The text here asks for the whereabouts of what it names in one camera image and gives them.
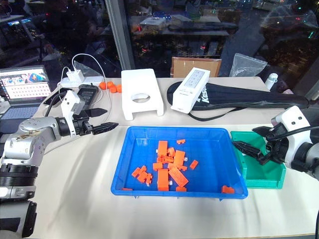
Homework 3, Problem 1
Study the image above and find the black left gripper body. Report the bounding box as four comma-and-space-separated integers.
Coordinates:
73, 110, 96, 136

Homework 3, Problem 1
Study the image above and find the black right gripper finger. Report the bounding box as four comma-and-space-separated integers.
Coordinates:
232, 141, 266, 162
252, 125, 272, 137

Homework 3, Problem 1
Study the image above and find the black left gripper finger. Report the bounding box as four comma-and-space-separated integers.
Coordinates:
92, 122, 119, 135
88, 108, 108, 118

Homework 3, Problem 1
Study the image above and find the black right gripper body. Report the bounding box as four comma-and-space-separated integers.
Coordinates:
258, 123, 290, 165

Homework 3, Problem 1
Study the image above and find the green plastic bin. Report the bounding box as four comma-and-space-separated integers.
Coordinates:
230, 130, 287, 190

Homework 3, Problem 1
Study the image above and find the long white carton box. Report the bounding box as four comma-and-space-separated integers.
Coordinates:
170, 67, 211, 115

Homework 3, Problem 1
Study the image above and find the brown cardboard box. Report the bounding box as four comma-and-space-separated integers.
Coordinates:
171, 56, 222, 79

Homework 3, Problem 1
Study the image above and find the black power adapter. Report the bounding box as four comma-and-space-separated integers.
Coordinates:
76, 84, 101, 106

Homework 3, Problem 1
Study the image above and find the white power strip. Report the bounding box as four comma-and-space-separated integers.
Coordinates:
60, 76, 105, 88

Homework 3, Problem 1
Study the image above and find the black racket bag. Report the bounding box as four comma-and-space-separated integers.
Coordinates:
166, 81, 310, 122

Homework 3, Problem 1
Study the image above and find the blue plastic tray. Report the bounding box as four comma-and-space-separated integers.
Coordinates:
110, 125, 249, 200

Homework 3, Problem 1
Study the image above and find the white charger plug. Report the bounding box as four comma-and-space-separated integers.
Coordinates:
65, 70, 84, 83

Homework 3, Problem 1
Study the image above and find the pink crumpled object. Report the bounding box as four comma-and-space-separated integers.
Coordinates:
277, 80, 295, 96

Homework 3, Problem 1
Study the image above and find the white bottle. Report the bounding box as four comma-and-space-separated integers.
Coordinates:
264, 73, 279, 91

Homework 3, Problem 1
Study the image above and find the white stand with round hole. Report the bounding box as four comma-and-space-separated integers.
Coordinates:
121, 68, 165, 121

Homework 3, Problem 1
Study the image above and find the clear plastic bag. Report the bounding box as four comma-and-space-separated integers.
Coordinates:
229, 52, 268, 78

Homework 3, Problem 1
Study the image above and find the wooden plank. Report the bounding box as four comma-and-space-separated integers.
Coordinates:
172, 149, 186, 168

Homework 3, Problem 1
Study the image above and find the open laptop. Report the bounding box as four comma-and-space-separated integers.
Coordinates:
0, 65, 52, 125

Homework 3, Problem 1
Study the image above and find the orange studded plastic plate brick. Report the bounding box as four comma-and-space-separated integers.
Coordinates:
167, 167, 189, 188

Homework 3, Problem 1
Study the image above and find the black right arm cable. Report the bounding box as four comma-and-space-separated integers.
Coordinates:
281, 125, 319, 138

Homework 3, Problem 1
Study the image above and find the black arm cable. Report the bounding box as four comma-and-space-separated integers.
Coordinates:
281, 125, 319, 138
44, 91, 68, 118

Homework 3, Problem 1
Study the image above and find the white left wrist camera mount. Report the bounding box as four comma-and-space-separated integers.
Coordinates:
60, 90, 82, 136

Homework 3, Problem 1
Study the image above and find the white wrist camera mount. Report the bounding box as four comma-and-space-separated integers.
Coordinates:
60, 90, 82, 136
271, 105, 312, 163

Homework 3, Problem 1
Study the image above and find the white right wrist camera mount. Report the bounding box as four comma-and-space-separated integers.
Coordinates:
271, 105, 312, 163

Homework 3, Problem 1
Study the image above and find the long white charging cable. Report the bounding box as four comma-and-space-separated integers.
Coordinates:
71, 53, 113, 120

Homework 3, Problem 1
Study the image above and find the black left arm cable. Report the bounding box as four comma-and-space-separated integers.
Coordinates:
44, 91, 68, 118

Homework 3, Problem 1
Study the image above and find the grey window frame post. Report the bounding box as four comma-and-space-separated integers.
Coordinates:
104, 0, 136, 73

